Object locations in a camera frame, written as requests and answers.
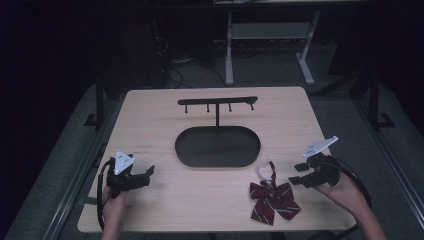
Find white metal desk frame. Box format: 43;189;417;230
224;9;322;87

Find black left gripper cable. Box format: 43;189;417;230
96;157;116;232

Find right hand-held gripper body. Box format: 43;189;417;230
302;135;342;188

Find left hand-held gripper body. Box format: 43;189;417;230
106;149;141;200

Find black hook rack with tray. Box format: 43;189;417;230
174;95;262;169

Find person's right hand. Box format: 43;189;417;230
314;172;372;218

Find black floor cables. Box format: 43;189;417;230
151;34;228;90

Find black metal stand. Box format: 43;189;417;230
365;71;397;132
83;74;108;132

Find dark red striped bow tie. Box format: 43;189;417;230
249;159;302;226

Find person's left hand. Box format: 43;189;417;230
101;185;130;225

